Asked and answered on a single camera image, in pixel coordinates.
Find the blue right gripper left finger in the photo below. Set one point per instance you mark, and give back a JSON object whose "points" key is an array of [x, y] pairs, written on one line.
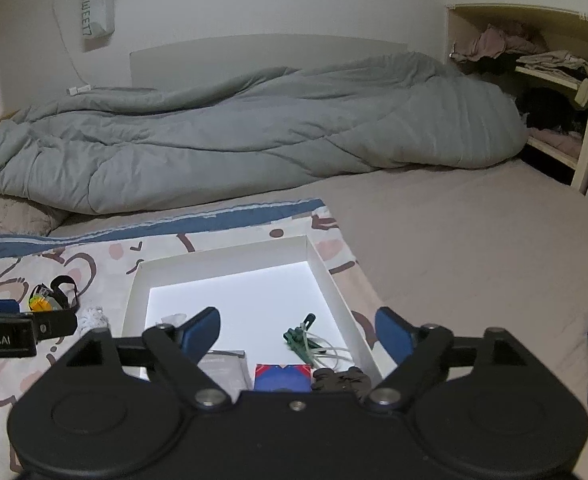
{"points": [[199, 334]]}

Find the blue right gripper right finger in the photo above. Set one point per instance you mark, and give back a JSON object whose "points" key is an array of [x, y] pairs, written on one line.
{"points": [[397, 336]]}

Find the white plastic bag bundle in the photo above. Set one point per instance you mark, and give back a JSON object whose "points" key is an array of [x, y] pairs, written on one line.
{"points": [[169, 322]]}

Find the grey toilet seat cushion packet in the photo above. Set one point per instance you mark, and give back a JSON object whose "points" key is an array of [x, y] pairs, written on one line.
{"points": [[228, 369]]}

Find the black claw hair clip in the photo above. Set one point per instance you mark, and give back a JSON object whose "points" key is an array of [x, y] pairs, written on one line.
{"points": [[353, 381]]}

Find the yellow headlamp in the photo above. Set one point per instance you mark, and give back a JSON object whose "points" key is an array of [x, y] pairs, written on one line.
{"points": [[47, 298]]}

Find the white shallow cardboard box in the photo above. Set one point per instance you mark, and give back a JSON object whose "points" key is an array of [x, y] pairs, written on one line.
{"points": [[261, 290]]}

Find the white patterned rolled cloth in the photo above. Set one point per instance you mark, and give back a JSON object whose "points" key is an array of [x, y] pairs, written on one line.
{"points": [[91, 318]]}

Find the red blue card pack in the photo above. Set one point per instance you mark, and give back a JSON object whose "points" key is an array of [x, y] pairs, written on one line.
{"points": [[289, 378]]}

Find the cartoon bear print cloth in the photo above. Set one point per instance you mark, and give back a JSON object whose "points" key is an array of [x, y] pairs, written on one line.
{"points": [[103, 265]]}

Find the beige fleece blanket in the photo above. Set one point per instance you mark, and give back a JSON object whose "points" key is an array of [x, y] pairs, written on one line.
{"points": [[21, 217]]}

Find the grey duvet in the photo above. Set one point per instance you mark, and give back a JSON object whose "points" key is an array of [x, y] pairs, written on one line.
{"points": [[117, 150]]}

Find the grey headboard panel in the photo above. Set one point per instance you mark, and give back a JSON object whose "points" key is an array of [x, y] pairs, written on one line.
{"points": [[209, 60]]}

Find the pink clothes pile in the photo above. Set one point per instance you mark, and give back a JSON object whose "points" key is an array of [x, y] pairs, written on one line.
{"points": [[516, 38]]}

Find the beige folded clothes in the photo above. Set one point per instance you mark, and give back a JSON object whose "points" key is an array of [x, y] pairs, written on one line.
{"points": [[558, 67]]}

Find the wall niche shelf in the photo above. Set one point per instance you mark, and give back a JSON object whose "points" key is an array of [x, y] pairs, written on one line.
{"points": [[557, 126]]}

